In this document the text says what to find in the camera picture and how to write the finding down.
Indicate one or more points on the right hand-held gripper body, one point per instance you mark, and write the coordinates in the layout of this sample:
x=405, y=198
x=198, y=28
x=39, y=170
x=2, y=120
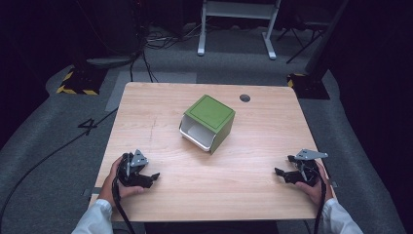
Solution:
x=307, y=169

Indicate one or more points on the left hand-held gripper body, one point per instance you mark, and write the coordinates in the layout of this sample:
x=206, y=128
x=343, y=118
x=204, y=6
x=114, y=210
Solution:
x=131, y=174

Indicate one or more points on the person's right hand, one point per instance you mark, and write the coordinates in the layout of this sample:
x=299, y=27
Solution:
x=316, y=193

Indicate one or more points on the person's left hand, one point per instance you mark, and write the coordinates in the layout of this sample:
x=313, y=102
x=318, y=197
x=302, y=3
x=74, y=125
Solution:
x=112, y=191

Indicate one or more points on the white drawer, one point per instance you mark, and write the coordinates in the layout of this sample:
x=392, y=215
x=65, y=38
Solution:
x=201, y=133

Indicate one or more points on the grey round table grommet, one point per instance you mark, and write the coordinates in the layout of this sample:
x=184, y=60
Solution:
x=244, y=97

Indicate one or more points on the green cube drawer cabinet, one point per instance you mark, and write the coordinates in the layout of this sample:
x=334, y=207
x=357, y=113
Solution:
x=211, y=112

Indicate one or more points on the grey stand foot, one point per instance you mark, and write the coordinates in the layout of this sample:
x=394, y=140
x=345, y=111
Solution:
x=110, y=61

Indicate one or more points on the dark slanted stand column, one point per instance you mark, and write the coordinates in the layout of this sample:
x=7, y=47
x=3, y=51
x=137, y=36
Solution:
x=324, y=42

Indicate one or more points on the black tripod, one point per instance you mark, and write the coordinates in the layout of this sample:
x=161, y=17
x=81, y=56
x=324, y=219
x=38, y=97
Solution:
x=303, y=35

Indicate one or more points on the black yellow striped base plate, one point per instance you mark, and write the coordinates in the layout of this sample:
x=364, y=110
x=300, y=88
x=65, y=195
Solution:
x=308, y=87
x=81, y=83

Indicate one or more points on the white metal stand frame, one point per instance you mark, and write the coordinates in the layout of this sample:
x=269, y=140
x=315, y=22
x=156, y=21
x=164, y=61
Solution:
x=238, y=9

